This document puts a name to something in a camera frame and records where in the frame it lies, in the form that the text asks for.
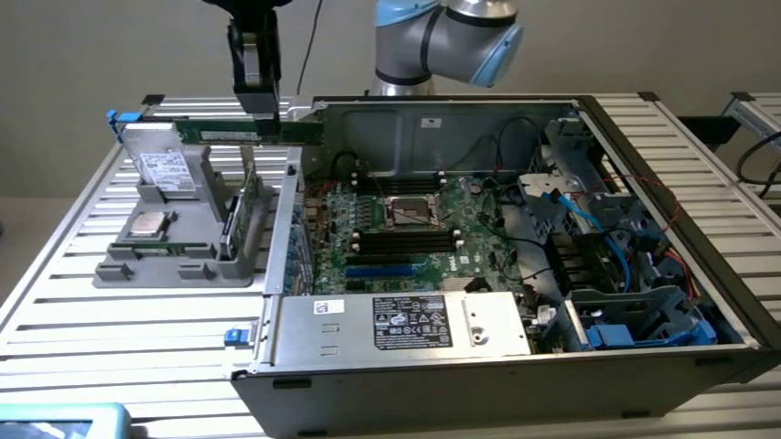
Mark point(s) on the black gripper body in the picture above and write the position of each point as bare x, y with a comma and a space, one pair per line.
245, 5

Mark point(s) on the green RAM stick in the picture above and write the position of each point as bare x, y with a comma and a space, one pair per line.
299, 132
161, 249

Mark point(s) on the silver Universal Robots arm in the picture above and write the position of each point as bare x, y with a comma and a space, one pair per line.
421, 41

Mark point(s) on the black RAM slot bank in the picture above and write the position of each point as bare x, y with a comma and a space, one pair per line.
402, 183

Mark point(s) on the black RAM slot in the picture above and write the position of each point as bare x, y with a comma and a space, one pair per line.
406, 250
406, 239
406, 233
406, 244

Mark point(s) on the silver hard disk with label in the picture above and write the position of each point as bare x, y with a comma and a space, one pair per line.
162, 167

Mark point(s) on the grey parts rack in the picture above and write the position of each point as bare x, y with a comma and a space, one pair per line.
202, 183

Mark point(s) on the graphics card with black edge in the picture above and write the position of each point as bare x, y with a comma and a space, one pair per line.
239, 219

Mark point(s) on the silver CPU chip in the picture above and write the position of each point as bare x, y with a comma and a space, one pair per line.
149, 225

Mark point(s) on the black expansion slot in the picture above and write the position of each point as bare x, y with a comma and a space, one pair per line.
378, 259

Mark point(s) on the blue expansion slot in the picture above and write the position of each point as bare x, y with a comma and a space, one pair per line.
378, 271

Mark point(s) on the grey metal disk bay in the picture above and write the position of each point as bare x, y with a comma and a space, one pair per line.
573, 151

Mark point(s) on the green motherboard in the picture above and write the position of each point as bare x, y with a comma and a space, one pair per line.
482, 247

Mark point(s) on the silver chipset heatsink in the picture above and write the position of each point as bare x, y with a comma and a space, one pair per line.
458, 285

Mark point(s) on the blue case latch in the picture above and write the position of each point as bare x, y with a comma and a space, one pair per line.
238, 336

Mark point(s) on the silver power supply with label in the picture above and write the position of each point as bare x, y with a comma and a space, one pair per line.
347, 329

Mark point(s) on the black fan shroud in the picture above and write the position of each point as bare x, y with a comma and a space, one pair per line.
577, 263

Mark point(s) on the slatted metal side table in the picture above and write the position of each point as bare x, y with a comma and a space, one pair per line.
763, 114

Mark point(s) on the open grey PC case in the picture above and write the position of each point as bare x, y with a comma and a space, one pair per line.
464, 398

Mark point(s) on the blue disk carrier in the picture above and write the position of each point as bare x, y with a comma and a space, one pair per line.
611, 336

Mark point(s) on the blue plastic disk bracket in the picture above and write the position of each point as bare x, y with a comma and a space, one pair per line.
131, 118

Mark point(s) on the CPU socket with metal frame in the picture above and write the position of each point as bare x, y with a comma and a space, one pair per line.
410, 211

